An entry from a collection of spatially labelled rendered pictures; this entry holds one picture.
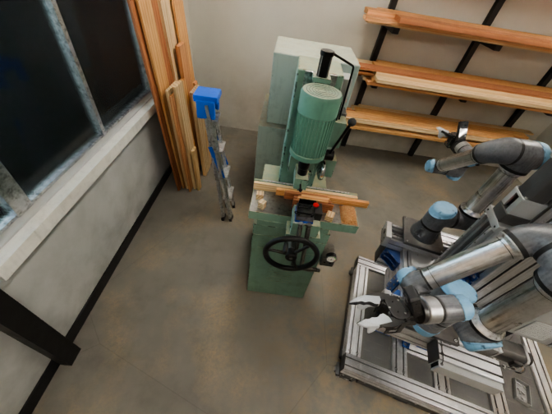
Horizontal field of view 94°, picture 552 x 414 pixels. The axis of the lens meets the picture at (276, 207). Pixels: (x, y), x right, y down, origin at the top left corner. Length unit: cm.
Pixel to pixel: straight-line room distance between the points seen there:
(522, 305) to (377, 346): 105
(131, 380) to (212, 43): 324
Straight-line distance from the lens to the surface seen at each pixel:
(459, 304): 95
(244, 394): 192
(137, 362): 205
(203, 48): 362
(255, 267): 181
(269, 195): 147
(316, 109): 112
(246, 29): 346
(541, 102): 406
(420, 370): 206
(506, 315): 115
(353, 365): 185
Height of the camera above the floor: 190
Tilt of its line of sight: 45 degrees down
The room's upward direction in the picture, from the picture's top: 10 degrees clockwise
